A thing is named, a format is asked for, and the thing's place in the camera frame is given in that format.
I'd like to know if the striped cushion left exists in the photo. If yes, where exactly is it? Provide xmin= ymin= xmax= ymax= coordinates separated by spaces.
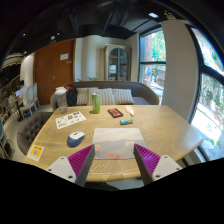
xmin=77 ymin=87 xmax=98 ymax=106

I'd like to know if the striped cushion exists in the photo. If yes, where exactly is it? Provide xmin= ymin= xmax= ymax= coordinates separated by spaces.
xmin=98 ymin=88 xmax=116 ymax=105
xmin=77 ymin=87 xmax=98 ymax=106
xmin=112 ymin=89 xmax=134 ymax=105

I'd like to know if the white wrapped packet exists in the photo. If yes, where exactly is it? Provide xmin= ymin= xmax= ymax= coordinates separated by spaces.
xmin=125 ymin=105 xmax=134 ymax=116

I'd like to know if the wooden orange door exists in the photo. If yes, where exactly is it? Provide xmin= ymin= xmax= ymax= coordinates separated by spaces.
xmin=34 ymin=39 xmax=76 ymax=105

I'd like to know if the black backpack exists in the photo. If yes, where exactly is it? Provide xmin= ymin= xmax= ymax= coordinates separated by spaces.
xmin=65 ymin=85 xmax=78 ymax=106

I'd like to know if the striped cushion right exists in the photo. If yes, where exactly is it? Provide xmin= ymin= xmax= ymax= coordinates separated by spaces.
xmin=112 ymin=89 xmax=134 ymax=105

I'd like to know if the striped cushion middle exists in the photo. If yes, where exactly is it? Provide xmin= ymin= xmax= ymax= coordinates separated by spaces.
xmin=98 ymin=88 xmax=116 ymax=105

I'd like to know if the yellow QR code sticker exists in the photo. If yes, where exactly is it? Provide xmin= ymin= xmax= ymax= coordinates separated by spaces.
xmin=28 ymin=145 xmax=44 ymax=161

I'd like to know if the white sticker sheet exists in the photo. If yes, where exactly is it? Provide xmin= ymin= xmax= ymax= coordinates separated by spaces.
xmin=55 ymin=112 xmax=85 ymax=129

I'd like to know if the grey curved sofa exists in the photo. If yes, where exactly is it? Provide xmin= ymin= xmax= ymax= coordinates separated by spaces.
xmin=50 ymin=80 xmax=160 ymax=112

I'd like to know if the seated person in white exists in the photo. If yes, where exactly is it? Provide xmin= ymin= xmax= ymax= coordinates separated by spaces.
xmin=19 ymin=80 xmax=28 ymax=106

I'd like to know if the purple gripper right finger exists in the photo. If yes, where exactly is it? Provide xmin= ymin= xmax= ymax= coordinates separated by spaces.
xmin=133 ymin=144 xmax=182 ymax=185

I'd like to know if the blue and white computer mouse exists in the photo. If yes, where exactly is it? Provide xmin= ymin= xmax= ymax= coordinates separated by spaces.
xmin=67 ymin=131 xmax=85 ymax=147

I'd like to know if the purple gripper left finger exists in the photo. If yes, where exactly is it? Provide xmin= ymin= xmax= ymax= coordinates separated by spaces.
xmin=47 ymin=145 xmax=95 ymax=187

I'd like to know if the grey tufted armchair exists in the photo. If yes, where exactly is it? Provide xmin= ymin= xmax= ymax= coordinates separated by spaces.
xmin=17 ymin=112 xmax=52 ymax=155

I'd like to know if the grey glass-door cabinet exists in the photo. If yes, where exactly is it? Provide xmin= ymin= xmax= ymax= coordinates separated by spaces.
xmin=104 ymin=44 xmax=130 ymax=81

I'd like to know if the clear plastic water bottle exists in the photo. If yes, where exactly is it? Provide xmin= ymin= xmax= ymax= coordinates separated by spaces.
xmin=55 ymin=87 xmax=67 ymax=114

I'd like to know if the green drink can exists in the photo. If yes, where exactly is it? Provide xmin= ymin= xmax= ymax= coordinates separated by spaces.
xmin=92 ymin=93 xmax=100 ymax=114

